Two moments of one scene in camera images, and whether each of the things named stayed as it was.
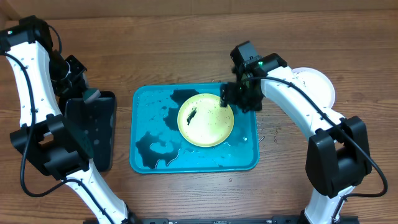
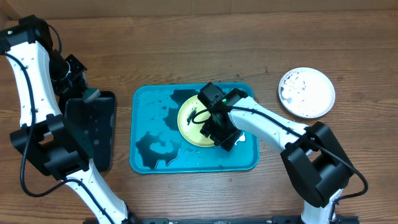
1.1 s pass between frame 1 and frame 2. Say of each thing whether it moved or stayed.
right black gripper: moved
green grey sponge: stayed
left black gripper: stayed
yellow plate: stayed
